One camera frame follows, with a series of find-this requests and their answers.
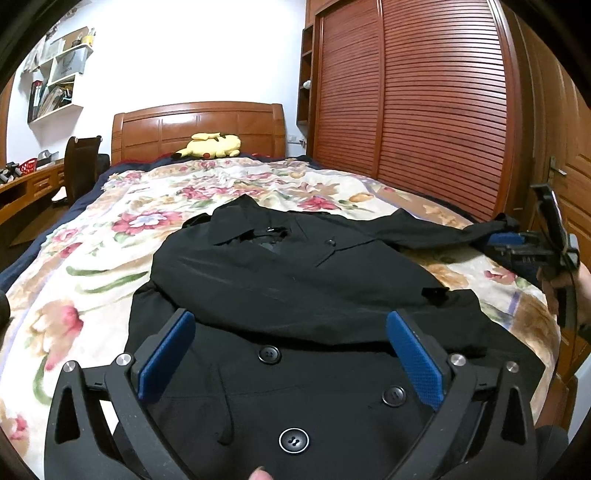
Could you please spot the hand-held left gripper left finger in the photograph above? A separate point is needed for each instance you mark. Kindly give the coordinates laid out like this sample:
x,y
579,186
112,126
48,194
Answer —
x,y
168,355

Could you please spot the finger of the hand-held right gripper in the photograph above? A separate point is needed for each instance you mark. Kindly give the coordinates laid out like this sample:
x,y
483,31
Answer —
x,y
515,258
505,238

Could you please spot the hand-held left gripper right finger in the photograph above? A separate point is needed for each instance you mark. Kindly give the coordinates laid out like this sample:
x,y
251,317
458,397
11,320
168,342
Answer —
x,y
415,360

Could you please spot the black coat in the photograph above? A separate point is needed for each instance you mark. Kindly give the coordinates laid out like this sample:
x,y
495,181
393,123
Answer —
x,y
300,295

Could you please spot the person's right hand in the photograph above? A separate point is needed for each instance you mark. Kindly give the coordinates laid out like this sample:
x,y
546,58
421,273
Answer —
x,y
554,284

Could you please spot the person's left hand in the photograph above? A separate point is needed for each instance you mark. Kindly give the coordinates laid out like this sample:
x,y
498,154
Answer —
x,y
261,474

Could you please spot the wooden door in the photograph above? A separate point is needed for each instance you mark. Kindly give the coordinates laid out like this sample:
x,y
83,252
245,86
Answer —
x,y
572,152

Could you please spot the floral blanket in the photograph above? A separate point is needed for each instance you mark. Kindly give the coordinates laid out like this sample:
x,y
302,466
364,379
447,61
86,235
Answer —
x,y
92,258

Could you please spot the wooden louvered wardrobe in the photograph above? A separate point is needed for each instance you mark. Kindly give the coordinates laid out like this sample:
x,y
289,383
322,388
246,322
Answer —
x,y
415,101

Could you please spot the white cloth on chair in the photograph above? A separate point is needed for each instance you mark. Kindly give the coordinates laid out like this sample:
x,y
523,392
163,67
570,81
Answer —
x,y
61,196

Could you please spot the dark brown chair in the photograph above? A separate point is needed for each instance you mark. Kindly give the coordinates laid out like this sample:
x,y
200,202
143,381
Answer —
x,y
81,166

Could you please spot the wooden desk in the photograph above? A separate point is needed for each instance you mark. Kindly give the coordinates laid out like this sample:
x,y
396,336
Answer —
x,y
27,194

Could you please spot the yellow plush toy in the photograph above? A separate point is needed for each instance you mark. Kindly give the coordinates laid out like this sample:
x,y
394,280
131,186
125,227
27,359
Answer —
x,y
212,145

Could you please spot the red basket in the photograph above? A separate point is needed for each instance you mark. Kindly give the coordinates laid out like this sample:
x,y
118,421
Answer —
x,y
28,165

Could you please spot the wooden headboard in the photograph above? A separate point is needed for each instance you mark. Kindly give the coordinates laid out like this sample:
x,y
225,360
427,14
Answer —
x,y
198,120

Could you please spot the white wall shelf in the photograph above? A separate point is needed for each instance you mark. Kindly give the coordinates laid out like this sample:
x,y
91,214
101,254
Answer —
x,y
60,78

